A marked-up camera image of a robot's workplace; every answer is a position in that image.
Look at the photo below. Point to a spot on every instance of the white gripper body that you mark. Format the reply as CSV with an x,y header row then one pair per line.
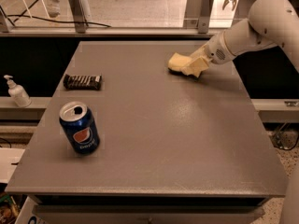
x,y
216,50

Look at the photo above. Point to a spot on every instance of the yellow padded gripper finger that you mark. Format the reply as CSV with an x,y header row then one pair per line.
x,y
195,67
199,52

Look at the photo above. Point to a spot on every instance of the yellow sponge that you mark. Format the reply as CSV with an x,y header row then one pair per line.
x,y
177,62

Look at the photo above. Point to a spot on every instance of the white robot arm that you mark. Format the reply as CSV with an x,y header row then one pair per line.
x,y
270,23

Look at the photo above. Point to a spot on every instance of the black rxbar chocolate bar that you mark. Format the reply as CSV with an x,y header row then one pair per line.
x,y
80,82

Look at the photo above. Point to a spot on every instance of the blue pepsi can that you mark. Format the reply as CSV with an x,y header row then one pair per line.
x,y
79,127

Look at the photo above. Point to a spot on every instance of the white pump bottle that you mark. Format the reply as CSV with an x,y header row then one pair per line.
x,y
17,92

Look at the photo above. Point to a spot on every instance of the right metal bracket post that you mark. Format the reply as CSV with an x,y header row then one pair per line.
x,y
204,16

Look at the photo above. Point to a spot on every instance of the metal bracket post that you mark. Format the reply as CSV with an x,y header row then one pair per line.
x,y
78,16
204,16

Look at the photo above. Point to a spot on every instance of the left metal bracket post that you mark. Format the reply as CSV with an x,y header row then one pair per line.
x,y
78,16

